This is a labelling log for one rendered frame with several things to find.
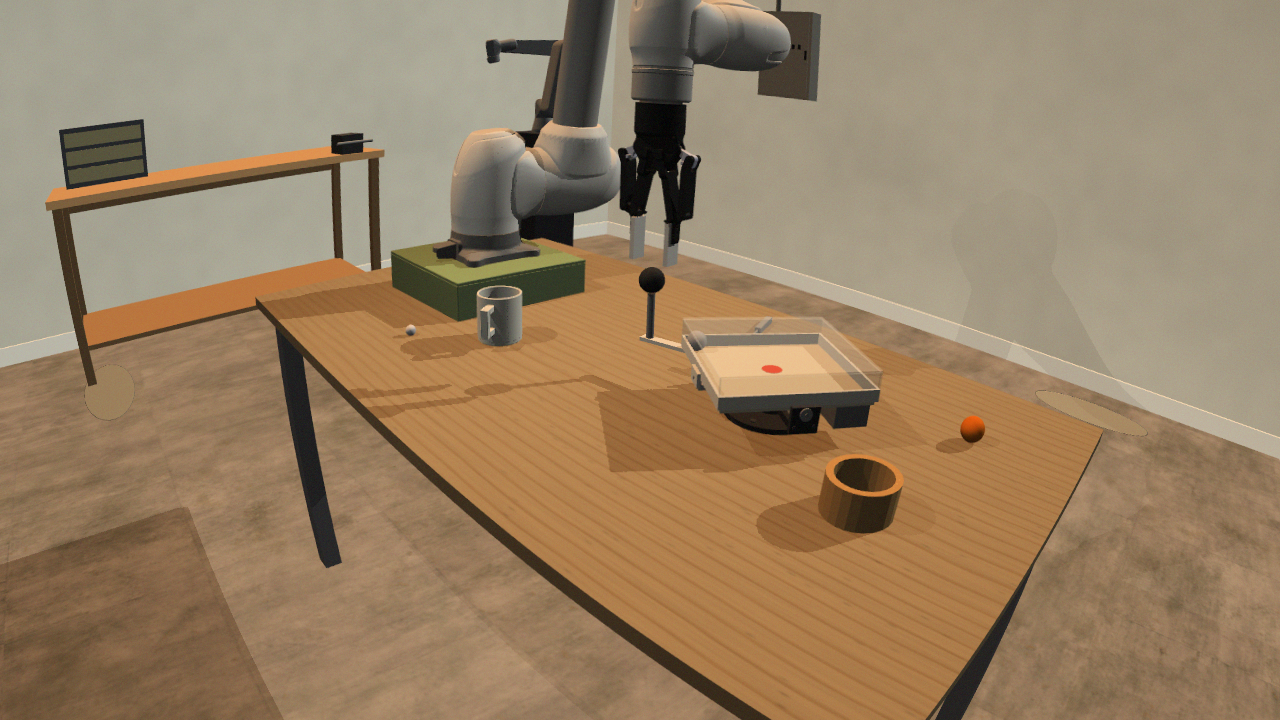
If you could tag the brown hollow ring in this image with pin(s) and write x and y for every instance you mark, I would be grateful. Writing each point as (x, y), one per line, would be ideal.
(858, 511)

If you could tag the orange ball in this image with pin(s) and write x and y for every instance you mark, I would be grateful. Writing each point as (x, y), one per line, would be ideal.
(972, 429)

